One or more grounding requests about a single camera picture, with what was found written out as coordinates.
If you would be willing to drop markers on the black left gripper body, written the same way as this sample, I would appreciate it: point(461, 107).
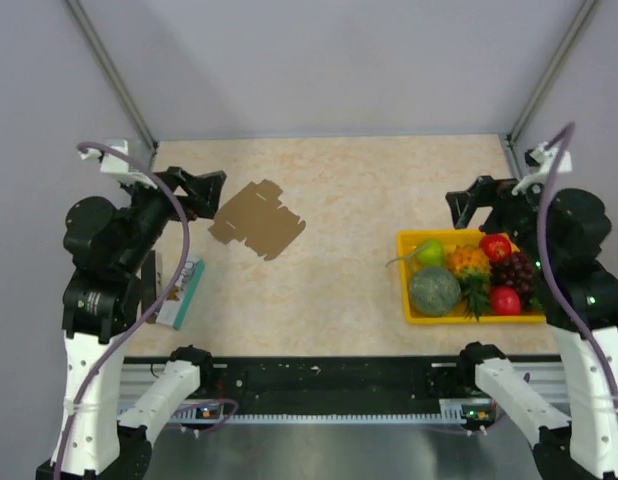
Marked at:
point(150, 209)

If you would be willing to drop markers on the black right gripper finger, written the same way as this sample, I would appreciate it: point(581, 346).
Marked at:
point(478, 192)
point(464, 209)

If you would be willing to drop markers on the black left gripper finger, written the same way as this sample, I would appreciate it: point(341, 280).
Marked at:
point(177, 178)
point(203, 194)

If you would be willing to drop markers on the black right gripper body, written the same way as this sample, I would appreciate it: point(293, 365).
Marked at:
point(515, 215)

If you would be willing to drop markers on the brown cardboard box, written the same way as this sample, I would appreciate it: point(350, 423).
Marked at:
point(257, 217)

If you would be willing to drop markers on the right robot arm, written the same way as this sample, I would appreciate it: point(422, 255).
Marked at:
point(562, 235)

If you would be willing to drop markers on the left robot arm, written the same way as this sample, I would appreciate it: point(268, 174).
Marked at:
point(108, 246)

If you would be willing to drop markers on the black rectangular box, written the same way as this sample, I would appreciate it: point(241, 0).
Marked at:
point(150, 279)

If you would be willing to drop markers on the yellow plastic tray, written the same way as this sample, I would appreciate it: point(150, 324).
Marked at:
point(408, 240)

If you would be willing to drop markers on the red apple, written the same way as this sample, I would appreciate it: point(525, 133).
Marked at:
point(496, 247)

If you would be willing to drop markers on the dark purple grapes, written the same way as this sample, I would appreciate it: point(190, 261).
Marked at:
point(517, 272)

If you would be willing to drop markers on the green pear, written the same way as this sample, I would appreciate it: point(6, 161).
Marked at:
point(430, 253)

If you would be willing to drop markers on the orange pineapple with leaves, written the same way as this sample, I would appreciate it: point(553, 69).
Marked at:
point(472, 268)

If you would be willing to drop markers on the red tomato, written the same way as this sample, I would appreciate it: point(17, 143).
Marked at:
point(505, 301)

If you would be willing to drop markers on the green melon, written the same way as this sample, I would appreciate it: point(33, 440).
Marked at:
point(434, 291)

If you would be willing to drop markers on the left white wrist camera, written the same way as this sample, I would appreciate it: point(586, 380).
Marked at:
point(114, 167)

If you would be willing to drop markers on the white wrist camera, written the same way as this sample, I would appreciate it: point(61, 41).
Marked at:
point(540, 160)
point(114, 167)

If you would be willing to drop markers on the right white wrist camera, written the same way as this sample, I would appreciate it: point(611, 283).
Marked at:
point(540, 160)

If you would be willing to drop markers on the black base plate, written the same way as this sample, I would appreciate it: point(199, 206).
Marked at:
point(329, 382)

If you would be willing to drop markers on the white slotted cable duct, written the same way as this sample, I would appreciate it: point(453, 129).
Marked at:
point(446, 412)

